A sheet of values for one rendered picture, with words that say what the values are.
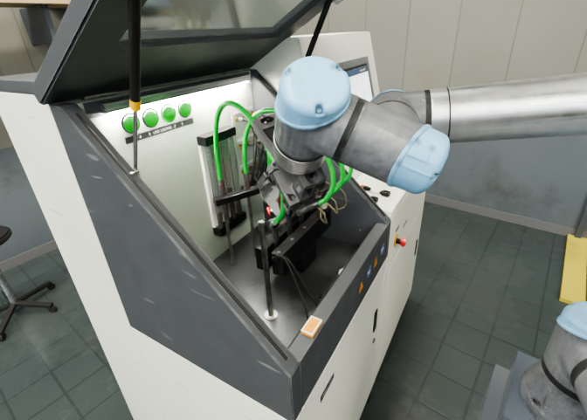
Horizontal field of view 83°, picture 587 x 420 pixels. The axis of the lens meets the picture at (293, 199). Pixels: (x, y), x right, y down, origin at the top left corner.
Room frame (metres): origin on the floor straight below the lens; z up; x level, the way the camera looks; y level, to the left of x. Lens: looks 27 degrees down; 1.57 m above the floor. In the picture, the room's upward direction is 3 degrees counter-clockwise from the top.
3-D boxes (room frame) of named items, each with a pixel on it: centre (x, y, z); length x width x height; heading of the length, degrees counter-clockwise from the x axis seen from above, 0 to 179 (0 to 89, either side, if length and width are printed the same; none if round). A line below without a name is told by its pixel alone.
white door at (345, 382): (0.74, -0.16, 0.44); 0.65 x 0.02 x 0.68; 148
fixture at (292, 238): (0.97, 0.00, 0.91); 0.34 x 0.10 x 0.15; 148
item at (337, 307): (0.75, -0.14, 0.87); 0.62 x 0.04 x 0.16; 148
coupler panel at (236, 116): (1.22, 0.15, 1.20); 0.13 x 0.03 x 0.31; 148
